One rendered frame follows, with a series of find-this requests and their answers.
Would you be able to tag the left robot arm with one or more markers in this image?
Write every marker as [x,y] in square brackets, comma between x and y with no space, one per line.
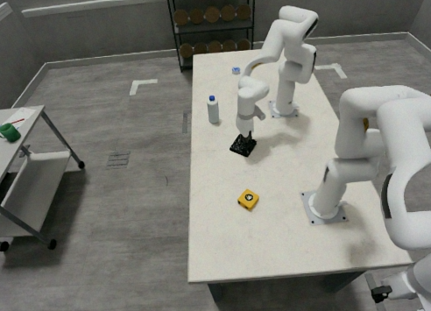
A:
[401,120]

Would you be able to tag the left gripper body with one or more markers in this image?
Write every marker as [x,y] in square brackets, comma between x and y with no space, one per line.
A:
[401,287]

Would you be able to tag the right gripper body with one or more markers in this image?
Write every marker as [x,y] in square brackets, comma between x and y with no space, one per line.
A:
[244,126]

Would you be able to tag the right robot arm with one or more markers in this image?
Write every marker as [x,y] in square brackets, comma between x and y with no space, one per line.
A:
[293,27]

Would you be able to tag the black knob box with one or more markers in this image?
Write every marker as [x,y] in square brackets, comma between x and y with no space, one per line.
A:
[243,148]

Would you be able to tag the white bottle with blue cap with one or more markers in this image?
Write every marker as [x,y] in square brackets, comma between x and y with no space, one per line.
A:
[213,109]

